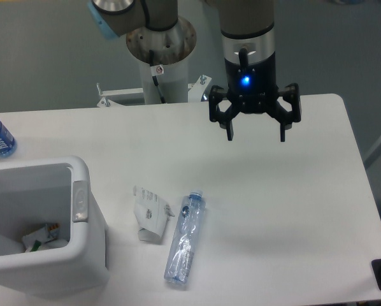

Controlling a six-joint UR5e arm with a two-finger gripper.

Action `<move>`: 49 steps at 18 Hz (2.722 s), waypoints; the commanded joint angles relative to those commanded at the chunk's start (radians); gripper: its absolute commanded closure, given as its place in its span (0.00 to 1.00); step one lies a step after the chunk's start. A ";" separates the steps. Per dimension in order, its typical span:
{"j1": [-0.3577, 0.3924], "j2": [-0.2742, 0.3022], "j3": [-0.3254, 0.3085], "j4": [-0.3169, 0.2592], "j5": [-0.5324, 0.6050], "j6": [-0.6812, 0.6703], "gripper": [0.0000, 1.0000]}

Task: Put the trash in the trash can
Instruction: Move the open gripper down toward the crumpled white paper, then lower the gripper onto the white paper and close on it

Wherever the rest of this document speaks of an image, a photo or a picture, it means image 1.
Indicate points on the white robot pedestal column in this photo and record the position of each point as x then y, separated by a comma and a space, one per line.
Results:
163, 60

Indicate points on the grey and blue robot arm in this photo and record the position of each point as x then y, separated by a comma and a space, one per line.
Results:
248, 37

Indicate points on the clear plastic bottle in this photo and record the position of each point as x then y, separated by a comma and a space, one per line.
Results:
185, 238

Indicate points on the white paper wrapper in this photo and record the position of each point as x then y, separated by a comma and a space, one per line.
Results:
152, 214

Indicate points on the white metal base frame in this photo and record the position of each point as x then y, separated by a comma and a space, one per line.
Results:
129, 97

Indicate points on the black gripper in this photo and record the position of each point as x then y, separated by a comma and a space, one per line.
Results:
251, 86

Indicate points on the trash inside the can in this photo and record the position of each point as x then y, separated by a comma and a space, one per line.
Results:
45, 238

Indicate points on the white plastic trash can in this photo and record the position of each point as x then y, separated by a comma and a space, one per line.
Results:
43, 191

